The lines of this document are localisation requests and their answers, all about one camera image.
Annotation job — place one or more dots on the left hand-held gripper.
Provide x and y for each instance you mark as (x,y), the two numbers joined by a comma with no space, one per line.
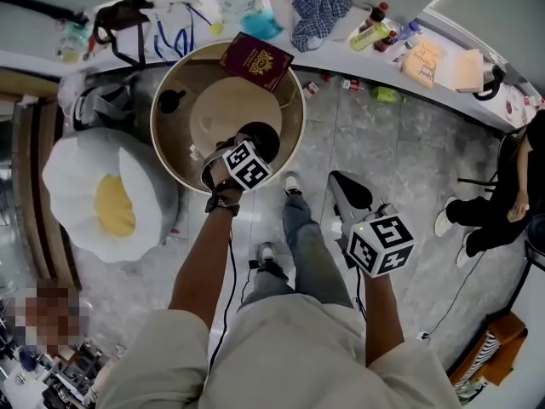
(247,164)

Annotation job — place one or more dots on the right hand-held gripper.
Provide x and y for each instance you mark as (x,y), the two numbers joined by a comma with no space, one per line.
(379,245)

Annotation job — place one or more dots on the person's right forearm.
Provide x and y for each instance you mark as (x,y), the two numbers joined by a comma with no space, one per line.
(381,313)

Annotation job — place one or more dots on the person's left forearm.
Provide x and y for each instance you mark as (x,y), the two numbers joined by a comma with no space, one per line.
(204,262)

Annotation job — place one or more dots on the small black round object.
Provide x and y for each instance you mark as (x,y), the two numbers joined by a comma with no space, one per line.
(169,101)

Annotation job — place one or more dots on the person's left hand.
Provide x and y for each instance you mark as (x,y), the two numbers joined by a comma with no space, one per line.
(227,192)

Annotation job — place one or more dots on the black wristwatch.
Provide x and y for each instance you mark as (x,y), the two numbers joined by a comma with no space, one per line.
(221,205)

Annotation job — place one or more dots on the person's right white shoe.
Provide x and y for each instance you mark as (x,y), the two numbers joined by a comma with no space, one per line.
(293,182)

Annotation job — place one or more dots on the person's white shoe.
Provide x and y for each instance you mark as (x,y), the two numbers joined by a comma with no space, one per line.
(267,251)
(293,182)

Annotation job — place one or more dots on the round beige mat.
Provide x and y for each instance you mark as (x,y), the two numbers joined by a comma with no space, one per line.
(230,105)

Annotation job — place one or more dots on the person's right leg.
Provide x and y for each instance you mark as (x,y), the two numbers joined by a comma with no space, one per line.
(311,249)

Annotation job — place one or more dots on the person's leg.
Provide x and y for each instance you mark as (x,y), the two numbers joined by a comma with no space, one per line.
(268,283)
(311,249)

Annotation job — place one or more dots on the round wooden table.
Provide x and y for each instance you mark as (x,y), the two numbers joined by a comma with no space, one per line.
(179,143)

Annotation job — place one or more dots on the person's left white shoe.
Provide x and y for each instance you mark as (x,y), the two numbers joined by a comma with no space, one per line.
(267,251)

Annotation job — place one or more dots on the small red white box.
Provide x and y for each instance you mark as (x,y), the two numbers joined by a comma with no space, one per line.
(311,89)

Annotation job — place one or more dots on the maroon passport booklet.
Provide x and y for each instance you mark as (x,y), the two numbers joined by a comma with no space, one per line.
(255,60)

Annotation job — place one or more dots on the yellow-green drink bottle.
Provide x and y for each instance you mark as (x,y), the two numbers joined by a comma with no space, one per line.
(368,36)
(386,95)

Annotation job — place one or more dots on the person's left leg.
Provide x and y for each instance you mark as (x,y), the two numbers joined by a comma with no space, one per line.
(268,283)

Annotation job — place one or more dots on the black metal chair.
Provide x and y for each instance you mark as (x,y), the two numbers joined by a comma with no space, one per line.
(481,181)

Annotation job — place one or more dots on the teal plastic bag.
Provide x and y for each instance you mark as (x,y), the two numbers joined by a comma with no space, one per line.
(262,24)

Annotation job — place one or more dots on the yellow printed paper bag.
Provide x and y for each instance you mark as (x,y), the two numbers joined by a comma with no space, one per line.
(421,62)

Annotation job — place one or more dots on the white tote bag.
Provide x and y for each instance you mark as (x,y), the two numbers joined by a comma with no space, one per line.
(170,24)

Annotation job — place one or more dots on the egg-shaped white cushion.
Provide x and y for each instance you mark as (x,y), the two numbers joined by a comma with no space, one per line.
(85,173)

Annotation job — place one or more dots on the clear bottle green cap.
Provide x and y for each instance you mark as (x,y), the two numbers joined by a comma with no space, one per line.
(406,47)

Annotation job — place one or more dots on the white plastic bag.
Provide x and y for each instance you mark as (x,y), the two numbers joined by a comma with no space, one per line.
(240,0)

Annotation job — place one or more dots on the dark soda bottle red cap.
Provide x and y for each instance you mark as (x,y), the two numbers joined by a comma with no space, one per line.
(374,15)
(385,41)

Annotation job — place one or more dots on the person's beige shirt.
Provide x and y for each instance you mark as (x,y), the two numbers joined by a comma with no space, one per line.
(277,356)

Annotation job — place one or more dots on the beige paper box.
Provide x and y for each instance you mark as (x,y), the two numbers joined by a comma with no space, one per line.
(468,70)

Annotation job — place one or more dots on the blue checked shirt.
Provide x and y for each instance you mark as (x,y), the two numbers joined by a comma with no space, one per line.
(317,2)

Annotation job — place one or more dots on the clear bottle blue cap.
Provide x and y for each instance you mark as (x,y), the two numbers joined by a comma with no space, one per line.
(409,30)

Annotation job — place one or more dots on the black white striped cushion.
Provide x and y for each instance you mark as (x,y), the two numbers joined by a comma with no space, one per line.
(481,352)

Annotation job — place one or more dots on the orange sofa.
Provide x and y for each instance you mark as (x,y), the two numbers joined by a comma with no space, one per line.
(506,330)

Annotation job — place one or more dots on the green plastic bottle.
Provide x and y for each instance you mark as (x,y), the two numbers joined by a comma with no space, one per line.
(72,36)

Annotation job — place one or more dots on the white window ledge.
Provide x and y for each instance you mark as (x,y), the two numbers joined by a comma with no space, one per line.
(25,36)

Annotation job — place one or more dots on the black tube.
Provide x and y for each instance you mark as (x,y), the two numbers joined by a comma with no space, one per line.
(34,4)

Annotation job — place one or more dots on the cluttered work desk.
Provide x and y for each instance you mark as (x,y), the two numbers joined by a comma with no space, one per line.
(55,381)

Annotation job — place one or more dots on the white wall plug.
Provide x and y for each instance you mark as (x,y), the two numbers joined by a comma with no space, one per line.
(423,335)

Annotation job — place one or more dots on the wooden frame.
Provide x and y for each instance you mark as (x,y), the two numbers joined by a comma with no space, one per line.
(38,186)

